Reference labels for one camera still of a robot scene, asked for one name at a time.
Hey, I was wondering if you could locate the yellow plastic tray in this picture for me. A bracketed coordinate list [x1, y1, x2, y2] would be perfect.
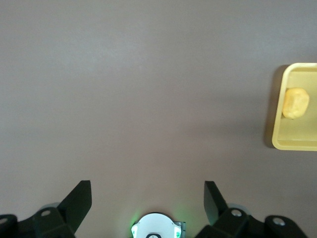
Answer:
[271, 62, 317, 151]

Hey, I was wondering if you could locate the yellow potato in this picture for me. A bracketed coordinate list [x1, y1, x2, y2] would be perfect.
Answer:
[281, 87, 310, 120]

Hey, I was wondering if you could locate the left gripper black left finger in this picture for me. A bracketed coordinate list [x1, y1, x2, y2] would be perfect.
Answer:
[0, 180, 93, 238]

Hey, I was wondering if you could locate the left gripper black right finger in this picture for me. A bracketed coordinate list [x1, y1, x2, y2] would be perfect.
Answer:
[197, 180, 308, 238]

